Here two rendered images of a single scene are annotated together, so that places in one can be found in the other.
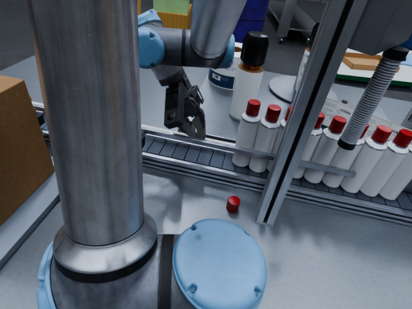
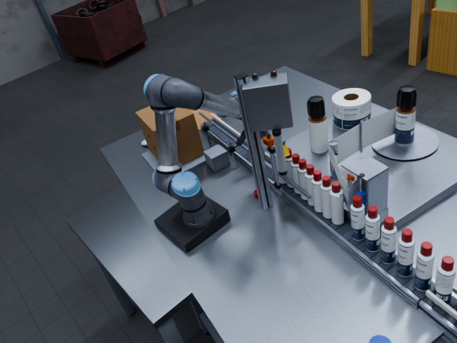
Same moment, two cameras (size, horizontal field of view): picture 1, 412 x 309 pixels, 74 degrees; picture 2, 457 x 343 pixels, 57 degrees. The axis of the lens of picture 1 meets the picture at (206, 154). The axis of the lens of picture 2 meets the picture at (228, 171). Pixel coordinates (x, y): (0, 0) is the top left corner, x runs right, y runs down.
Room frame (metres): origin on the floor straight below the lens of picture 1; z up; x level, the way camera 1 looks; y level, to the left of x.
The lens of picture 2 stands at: (-0.36, -1.40, 2.15)
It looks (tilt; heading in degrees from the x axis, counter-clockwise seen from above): 36 degrees down; 61
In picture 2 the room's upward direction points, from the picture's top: 14 degrees counter-clockwise
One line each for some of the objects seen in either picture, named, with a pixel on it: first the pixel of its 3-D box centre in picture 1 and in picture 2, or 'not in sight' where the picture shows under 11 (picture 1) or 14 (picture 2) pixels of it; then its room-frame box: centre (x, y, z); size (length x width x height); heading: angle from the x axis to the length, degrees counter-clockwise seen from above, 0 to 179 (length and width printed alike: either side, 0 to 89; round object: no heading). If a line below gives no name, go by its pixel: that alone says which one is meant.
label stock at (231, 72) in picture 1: (232, 65); (351, 108); (1.22, -0.06, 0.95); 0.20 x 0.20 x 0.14
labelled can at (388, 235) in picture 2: not in sight; (388, 240); (0.54, -0.79, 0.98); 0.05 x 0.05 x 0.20
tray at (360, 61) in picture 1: (366, 61); not in sight; (1.99, -1.04, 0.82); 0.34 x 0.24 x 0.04; 99
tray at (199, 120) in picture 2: not in sight; (196, 116); (0.75, 0.84, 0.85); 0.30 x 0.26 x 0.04; 83
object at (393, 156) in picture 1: (385, 164); (327, 197); (0.58, -0.47, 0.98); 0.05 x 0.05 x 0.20
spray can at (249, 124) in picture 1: (246, 134); not in sight; (0.63, -0.11, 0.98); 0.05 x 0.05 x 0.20
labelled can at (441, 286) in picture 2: not in sight; (444, 281); (0.51, -1.01, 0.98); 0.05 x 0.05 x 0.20
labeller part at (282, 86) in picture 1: (302, 91); (404, 141); (1.19, -0.40, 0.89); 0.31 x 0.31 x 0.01
